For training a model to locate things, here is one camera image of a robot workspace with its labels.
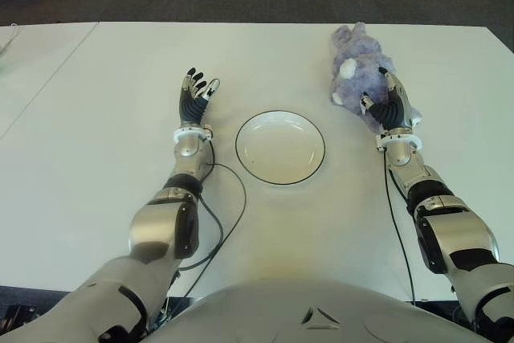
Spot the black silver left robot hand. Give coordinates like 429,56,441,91
178,66,222,128

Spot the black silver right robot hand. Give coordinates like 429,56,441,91
358,67,417,133

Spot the purple plush bunny doll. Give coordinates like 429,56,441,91
329,22,425,132

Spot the white plate with black rim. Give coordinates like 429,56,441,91
235,109,326,188

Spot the silver robot torso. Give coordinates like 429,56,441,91
142,276,483,343

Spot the black box under table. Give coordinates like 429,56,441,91
3,303,41,326

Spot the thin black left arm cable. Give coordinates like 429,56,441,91
160,136,248,316

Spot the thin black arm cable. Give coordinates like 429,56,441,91
383,149,417,306
160,136,248,316

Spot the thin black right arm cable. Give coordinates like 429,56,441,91
383,149,417,306

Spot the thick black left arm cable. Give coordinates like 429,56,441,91
177,196,225,272

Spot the thin white wire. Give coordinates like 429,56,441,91
6,23,19,53

